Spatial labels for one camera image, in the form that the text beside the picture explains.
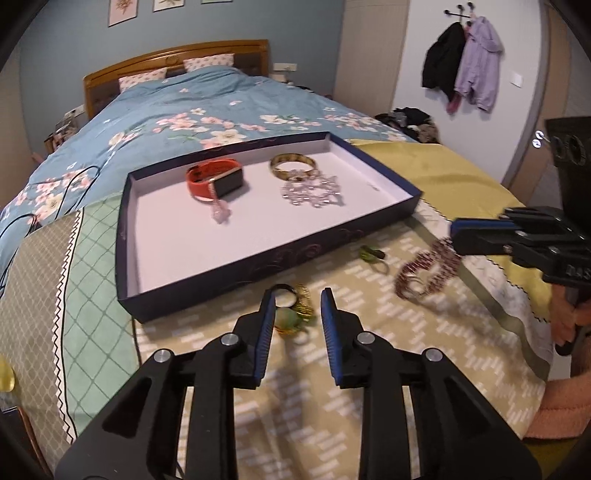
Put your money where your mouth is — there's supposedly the black jacket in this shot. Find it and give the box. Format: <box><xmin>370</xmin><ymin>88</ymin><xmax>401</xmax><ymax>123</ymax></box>
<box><xmin>422</xmin><ymin>22</ymin><xmax>466</xmax><ymax>102</ymax></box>

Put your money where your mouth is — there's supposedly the person's right hand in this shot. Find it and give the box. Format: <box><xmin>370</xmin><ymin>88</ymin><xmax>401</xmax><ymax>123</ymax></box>
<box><xmin>549</xmin><ymin>285</ymin><xmax>576</xmax><ymax>346</ymax></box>

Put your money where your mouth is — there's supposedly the black cable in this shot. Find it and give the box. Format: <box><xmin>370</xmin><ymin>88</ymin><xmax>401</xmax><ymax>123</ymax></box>
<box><xmin>0</xmin><ymin>165</ymin><xmax>100</xmax><ymax>296</ymax></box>

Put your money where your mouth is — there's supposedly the purple bead bracelet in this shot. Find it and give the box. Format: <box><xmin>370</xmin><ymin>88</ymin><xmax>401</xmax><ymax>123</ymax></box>
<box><xmin>393</xmin><ymin>237</ymin><xmax>465</xmax><ymax>301</ymax></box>

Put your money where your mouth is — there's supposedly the yellow cloth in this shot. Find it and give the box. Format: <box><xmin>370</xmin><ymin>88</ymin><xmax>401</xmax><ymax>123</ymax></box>
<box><xmin>348</xmin><ymin>138</ymin><xmax>555</xmax><ymax>324</ymax></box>

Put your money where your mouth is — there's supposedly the white light switch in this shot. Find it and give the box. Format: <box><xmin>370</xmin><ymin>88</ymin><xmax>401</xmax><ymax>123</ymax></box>
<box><xmin>511</xmin><ymin>72</ymin><xmax>523</xmax><ymax>88</ymax></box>

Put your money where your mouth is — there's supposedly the right floral pillow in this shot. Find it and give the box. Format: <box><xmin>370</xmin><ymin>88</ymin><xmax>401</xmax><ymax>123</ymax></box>
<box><xmin>183</xmin><ymin>53</ymin><xmax>235</xmax><ymax>72</ymax></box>

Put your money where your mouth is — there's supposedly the orange smartwatch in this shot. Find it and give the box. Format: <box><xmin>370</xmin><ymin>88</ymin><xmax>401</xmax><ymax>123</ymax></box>
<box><xmin>185</xmin><ymin>158</ymin><xmax>245</xmax><ymax>201</ymax></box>

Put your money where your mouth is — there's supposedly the green grid cloth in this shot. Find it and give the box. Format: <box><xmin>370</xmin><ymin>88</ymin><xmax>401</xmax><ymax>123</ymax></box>
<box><xmin>55</xmin><ymin>196</ymin><xmax>140</xmax><ymax>442</ymax></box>

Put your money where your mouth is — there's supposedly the pink flower charm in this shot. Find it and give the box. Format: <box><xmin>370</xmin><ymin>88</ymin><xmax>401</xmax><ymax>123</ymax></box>
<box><xmin>212</xmin><ymin>194</ymin><xmax>231</xmax><ymax>224</ymax></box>

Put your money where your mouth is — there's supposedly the lilac jacket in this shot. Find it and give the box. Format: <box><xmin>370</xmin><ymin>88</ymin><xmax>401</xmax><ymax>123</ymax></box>
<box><xmin>447</xmin><ymin>16</ymin><xmax>504</xmax><ymax>115</ymax></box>

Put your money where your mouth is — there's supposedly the left floral pillow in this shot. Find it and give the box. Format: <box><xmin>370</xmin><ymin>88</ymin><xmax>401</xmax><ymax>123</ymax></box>
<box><xmin>118</xmin><ymin>67</ymin><xmax>167</xmax><ymax>93</ymax></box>

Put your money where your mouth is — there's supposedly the floral pillow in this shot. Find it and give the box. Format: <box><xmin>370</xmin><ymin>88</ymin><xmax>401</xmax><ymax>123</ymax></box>
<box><xmin>183</xmin><ymin>53</ymin><xmax>235</xmax><ymax>72</ymax></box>
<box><xmin>118</xmin><ymin>67</ymin><xmax>167</xmax><ymax>93</ymax></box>

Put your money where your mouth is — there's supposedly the green yellow bead pendant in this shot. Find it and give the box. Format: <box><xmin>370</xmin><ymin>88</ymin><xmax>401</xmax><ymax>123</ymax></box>
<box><xmin>271</xmin><ymin>283</ymin><xmax>317</xmax><ymax>336</ymax></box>

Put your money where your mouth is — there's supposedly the clear crystal bead bracelet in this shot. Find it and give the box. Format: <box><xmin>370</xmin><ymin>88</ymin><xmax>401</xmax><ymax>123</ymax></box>
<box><xmin>280</xmin><ymin>169</ymin><xmax>346</xmax><ymax>209</ymax></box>

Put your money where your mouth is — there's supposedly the white flower picture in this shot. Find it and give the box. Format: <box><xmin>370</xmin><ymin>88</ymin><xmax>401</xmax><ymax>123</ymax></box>
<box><xmin>153</xmin><ymin>0</ymin><xmax>185</xmax><ymax>12</ymax></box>

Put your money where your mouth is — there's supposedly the yellow jelly cup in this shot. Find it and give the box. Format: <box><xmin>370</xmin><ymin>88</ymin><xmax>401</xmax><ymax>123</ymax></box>
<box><xmin>0</xmin><ymin>355</ymin><xmax>16</xmax><ymax>393</ymax></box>

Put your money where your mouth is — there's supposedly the black ring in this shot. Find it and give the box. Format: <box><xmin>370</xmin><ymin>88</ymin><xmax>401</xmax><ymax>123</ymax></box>
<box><xmin>268</xmin><ymin>284</ymin><xmax>299</xmax><ymax>309</ymax></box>

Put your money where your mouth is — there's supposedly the green stone ring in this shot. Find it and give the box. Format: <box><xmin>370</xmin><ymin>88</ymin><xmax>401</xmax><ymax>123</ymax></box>
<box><xmin>358</xmin><ymin>244</ymin><xmax>390</xmax><ymax>274</ymax></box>

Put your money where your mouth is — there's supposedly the pile of dark clothes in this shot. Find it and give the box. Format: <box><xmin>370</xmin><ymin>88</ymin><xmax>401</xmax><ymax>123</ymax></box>
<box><xmin>375</xmin><ymin>107</ymin><xmax>440</xmax><ymax>144</ymax></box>

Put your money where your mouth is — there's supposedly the amber bangle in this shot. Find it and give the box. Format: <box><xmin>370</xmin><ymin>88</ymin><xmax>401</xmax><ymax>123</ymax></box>
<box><xmin>270</xmin><ymin>153</ymin><xmax>320</xmax><ymax>182</ymax></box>

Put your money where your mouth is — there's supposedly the olive dash patterned cloth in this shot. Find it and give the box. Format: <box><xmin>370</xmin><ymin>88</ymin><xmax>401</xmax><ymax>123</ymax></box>
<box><xmin>136</xmin><ymin>198</ymin><xmax>554</xmax><ymax>479</ymax></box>

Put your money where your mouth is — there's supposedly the pink flower picture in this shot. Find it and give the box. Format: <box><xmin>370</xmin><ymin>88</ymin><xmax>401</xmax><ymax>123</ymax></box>
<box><xmin>108</xmin><ymin>0</ymin><xmax>138</xmax><ymax>27</ymax></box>

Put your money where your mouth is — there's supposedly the blue floral duvet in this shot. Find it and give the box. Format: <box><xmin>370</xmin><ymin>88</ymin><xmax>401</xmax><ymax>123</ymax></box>
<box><xmin>1</xmin><ymin>66</ymin><xmax>409</xmax><ymax>278</ymax></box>

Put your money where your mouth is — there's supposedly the wooden headboard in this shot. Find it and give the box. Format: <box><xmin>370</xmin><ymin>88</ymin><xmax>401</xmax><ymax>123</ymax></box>
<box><xmin>83</xmin><ymin>39</ymin><xmax>270</xmax><ymax>119</ymax></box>

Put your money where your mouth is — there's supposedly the beige patterned cloth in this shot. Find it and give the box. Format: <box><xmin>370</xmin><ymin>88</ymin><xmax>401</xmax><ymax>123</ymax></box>
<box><xmin>1</xmin><ymin>212</ymin><xmax>90</xmax><ymax>476</ymax></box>

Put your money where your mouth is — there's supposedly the black wall coat hook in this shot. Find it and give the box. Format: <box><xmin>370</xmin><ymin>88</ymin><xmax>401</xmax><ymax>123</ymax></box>
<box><xmin>444</xmin><ymin>1</ymin><xmax>476</xmax><ymax>26</ymax></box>

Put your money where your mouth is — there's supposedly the navy shallow box tray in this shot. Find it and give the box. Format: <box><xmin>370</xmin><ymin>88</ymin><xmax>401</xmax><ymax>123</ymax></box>
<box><xmin>115</xmin><ymin>132</ymin><xmax>422</xmax><ymax>323</ymax></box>

